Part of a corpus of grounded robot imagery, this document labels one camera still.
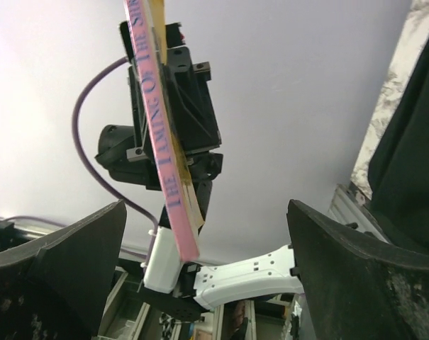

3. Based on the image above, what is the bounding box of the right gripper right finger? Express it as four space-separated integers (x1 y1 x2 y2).
286 199 429 339

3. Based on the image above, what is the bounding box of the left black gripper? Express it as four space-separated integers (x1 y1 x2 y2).
118 21 224 192

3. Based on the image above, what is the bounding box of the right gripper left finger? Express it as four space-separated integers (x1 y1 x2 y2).
0 201 127 339

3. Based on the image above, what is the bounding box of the black student backpack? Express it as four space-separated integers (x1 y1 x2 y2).
368 38 429 255

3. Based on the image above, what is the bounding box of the illustrated storybook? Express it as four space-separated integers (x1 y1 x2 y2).
124 1 204 262

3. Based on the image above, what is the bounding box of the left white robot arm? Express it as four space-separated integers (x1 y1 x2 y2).
96 22 303 321

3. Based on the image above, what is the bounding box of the aluminium extrusion rail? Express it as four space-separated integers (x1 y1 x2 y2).
328 182 391 244

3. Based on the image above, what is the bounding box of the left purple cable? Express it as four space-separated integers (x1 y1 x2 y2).
0 56 157 259

